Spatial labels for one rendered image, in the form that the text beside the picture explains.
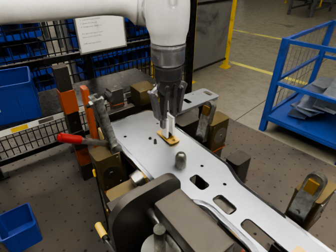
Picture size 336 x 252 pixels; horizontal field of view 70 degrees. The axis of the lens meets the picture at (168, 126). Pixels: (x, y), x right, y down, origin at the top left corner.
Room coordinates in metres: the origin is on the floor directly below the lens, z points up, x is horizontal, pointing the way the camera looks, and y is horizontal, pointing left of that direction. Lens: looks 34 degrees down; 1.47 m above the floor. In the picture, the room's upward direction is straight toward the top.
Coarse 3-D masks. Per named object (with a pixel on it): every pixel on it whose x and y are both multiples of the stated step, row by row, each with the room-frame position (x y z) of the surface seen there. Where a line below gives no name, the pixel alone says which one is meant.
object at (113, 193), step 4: (128, 180) 0.37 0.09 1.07; (120, 184) 0.36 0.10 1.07; (124, 184) 0.36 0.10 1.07; (128, 184) 0.36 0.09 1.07; (132, 184) 0.36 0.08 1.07; (112, 188) 0.35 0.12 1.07; (116, 188) 0.35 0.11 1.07; (120, 188) 0.35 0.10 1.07; (124, 188) 0.35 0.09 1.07; (128, 188) 0.35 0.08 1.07; (132, 188) 0.35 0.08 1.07; (108, 192) 0.34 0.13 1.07; (112, 192) 0.34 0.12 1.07; (116, 192) 0.34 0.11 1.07; (120, 192) 0.34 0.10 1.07; (124, 192) 0.34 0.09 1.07; (108, 196) 0.33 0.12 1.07; (112, 196) 0.33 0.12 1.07; (116, 196) 0.33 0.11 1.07; (108, 200) 0.32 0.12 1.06
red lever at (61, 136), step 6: (60, 132) 0.45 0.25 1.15; (60, 138) 0.43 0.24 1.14; (66, 138) 0.44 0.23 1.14; (72, 138) 0.45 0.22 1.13; (78, 138) 0.46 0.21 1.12; (84, 138) 0.47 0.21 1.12; (90, 138) 0.48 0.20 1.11; (90, 144) 0.47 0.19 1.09; (96, 144) 0.48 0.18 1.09; (102, 144) 0.49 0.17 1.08; (108, 144) 0.50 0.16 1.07
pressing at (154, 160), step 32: (128, 128) 0.68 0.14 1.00; (160, 128) 0.68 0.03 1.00; (128, 160) 0.52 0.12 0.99; (160, 160) 0.51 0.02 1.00; (192, 160) 0.51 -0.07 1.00; (192, 192) 0.40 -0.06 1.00; (224, 192) 0.40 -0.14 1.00; (224, 224) 0.31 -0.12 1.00; (256, 224) 0.31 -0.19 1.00; (288, 224) 0.31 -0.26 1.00
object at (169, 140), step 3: (156, 132) 0.64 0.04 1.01; (159, 132) 0.64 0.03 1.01; (168, 132) 0.63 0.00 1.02; (162, 135) 0.63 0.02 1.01; (168, 135) 0.62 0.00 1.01; (171, 135) 0.63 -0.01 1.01; (174, 135) 0.63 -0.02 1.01; (165, 138) 0.61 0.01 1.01; (168, 138) 0.61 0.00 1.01; (171, 138) 0.61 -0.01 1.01; (174, 138) 0.61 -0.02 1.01; (177, 138) 0.61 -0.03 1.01; (168, 141) 0.59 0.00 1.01; (171, 141) 0.59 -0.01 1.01; (174, 141) 0.59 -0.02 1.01; (177, 141) 0.60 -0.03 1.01
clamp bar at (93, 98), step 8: (88, 96) 0.50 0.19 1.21; (96, 96) 0.51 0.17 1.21; (104, 96) 0.51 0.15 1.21; (88, 104) 0.49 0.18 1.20; (96, 104) 0.48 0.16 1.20; (96, 112) 0.49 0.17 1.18; (104, 112) 0.49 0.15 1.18; (104, 120) 0.49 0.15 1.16; (104, 128) 0.49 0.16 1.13; (112, 128) 0.50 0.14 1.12; (104, 136) 0.51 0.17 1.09; (112, 136) 0.50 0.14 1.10; (112, 144) 0.49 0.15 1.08
